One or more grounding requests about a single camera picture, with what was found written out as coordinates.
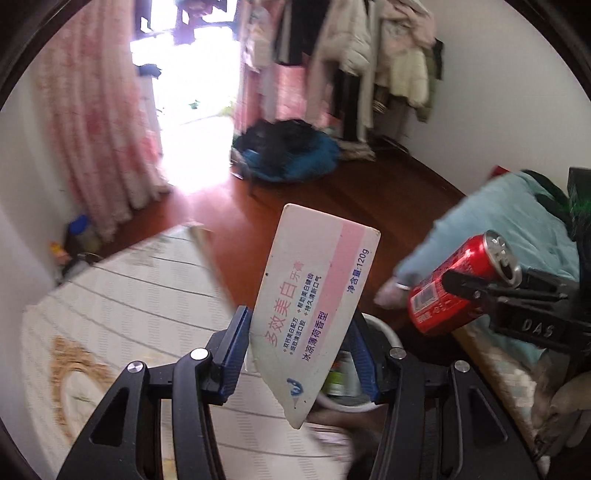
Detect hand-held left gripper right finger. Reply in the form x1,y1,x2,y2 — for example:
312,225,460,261
348,318,541,480

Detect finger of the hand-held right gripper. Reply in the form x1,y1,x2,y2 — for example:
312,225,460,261
517,267,574,297
441,270,505,315

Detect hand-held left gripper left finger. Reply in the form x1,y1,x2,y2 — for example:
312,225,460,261
55,305,252,480

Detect green carton box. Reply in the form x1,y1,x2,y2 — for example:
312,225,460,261
325,351,361,397

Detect red soda can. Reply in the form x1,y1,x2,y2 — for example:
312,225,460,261
409,231,523,336

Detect white round trash bin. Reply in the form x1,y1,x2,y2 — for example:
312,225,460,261
318,314,402,413

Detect white pink toothpaste tube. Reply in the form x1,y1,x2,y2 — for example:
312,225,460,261
249,203,382,430

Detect person's right hand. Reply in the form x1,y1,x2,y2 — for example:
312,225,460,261
531,374,591,457

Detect beige patterned bed sheet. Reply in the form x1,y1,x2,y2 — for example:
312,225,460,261
455,323,555,462

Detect light blue blanket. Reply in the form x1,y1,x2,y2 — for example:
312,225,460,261
397,170,580,365

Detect white diamond patterned tablecloth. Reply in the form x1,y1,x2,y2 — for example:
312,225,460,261
21,224,356,480

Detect black metal clothes rack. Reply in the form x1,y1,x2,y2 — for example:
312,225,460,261
228,0,411,199

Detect white cloth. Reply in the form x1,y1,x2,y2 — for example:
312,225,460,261
339,138,377,162

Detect jar with blue lid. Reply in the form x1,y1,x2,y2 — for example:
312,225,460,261
67,215,100,252

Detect pile of dark blue clothes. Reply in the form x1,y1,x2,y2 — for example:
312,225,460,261
231,120,340,183

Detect olive green jacket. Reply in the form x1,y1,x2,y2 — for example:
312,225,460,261
416,39,445,123

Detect black white striped trousers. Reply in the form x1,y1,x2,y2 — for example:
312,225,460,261
332,69,370,144

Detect cream fluffy coat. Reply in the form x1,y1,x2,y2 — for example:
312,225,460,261
390,46,430,108

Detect pink fluffy coat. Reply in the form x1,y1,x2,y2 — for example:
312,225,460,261
376,0,437,54

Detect white puffer jacket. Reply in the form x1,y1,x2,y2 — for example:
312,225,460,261
307,0,375,121

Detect black hanging garment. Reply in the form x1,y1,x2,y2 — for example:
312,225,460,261
274,0,324,65

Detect dark hanging laundry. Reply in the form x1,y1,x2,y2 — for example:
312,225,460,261
139,0,232,44

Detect black strap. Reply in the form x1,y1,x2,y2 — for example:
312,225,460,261
524,170,575,232

